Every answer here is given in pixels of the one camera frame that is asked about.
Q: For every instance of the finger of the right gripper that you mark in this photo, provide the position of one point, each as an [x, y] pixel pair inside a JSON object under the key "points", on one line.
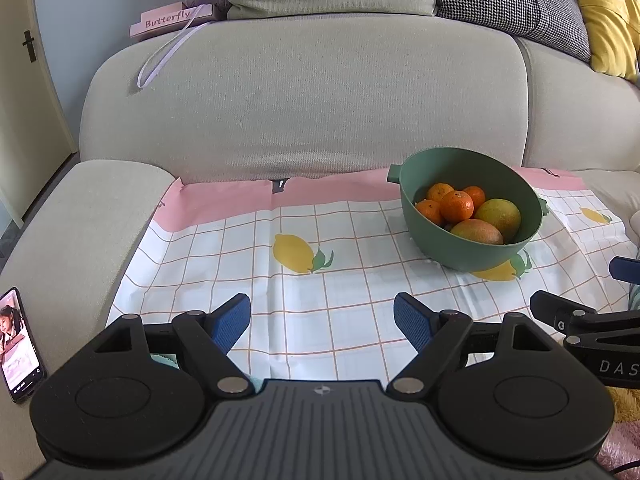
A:
{"points": [[567, 316], [625, 269]]}

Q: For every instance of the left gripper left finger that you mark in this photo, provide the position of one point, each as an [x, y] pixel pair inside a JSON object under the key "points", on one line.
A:
{"points": [[204, 341]]}

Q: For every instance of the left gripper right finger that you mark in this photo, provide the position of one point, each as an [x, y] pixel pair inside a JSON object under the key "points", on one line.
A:
{"points": [[439, 340]]}

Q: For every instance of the pink fluffy fabric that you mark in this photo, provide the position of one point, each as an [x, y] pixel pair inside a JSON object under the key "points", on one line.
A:
{"points": [[621, 447]]}

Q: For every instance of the orange mandarin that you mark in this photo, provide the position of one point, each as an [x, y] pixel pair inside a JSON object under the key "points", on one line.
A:
{"points": [[430, 210], [456, 206], [477, 194], [438, 191]]}

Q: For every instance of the pink butterfly box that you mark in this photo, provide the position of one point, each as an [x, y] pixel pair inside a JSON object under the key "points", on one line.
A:
{"points": [[169, 18]]}

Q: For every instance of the green colander bowl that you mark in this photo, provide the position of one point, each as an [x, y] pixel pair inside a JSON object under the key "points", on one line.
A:
{"points": [[460, 167]]}

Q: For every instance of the red-green mango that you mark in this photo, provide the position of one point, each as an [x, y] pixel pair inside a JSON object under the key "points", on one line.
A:
{"points": [[478, 231]]}

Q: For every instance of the beige sofa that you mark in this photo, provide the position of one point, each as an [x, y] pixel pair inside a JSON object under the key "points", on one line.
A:
{"points": [[315, 97]]}

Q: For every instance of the yellow-green mango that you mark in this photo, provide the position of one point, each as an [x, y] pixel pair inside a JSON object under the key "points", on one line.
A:
{"points": [[503, 215]]}

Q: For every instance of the checked lemon print cloth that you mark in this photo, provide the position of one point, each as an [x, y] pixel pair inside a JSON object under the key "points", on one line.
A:
{"points": [[322, 261]]}

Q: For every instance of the yellow cushion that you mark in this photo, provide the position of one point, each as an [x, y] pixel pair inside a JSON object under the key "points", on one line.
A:
{"points": [[613, 34]]}

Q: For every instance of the grey checked cushion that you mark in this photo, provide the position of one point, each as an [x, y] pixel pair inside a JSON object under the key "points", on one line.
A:
{"points": [[557, 24]]}

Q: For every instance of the smartphone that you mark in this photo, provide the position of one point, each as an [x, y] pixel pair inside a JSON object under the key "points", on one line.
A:
{"points": [[22, 369]]}

